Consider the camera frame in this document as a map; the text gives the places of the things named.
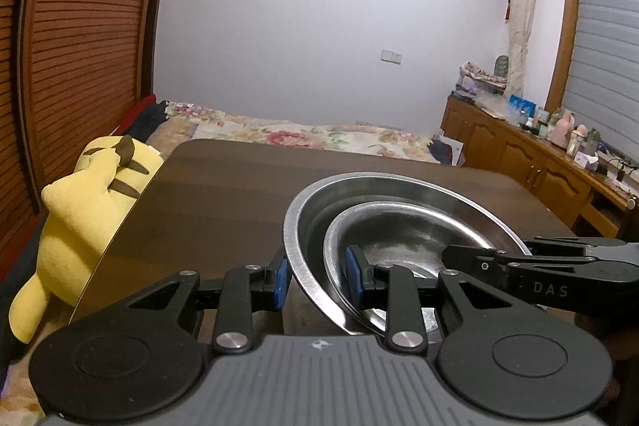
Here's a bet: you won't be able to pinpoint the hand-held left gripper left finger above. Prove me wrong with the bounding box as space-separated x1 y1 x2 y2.
127 256 293 354

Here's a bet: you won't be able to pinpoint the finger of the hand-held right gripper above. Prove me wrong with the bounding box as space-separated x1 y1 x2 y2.
526 236 622 252
442 245 530 279

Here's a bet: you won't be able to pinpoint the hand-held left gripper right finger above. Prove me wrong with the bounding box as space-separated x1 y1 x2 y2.
345 245 520 351

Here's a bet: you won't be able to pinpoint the medium steel bowl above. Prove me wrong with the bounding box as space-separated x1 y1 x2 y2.
323 201 505 337

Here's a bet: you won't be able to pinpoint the large steel bowl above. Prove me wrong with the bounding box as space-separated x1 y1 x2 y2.
283 171 534 335

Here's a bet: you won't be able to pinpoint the wooden cabinet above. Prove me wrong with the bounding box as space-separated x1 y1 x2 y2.
442 94 639 238

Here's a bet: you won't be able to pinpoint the white cardboard box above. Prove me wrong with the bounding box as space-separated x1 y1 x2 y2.
439 134 468 168

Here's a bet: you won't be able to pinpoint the pink bottle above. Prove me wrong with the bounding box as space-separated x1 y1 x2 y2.
549 111 575 145

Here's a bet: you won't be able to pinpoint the blue boxes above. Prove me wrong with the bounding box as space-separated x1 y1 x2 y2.
508 94 538 120

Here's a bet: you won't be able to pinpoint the floral bed blanket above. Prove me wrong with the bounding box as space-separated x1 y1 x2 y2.
150 101 443 165

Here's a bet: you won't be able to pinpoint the grey window blind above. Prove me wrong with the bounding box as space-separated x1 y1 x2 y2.
564 0 639 148

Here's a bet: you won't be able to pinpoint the yellow cloth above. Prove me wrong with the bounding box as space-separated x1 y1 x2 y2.
9 135 165 345

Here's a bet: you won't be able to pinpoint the red and navy cloth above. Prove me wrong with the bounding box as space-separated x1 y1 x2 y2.
115 94 171 143

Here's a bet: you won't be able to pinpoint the cream curtain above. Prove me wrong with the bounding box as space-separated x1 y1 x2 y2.
502 0 538 95

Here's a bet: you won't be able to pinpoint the louvered wooden wardrobe door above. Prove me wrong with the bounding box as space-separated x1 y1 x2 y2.
20 0 181 212
0 0 42 282

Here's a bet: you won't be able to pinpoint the wooden window frame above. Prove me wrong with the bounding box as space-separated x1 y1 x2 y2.
544 0 583 113

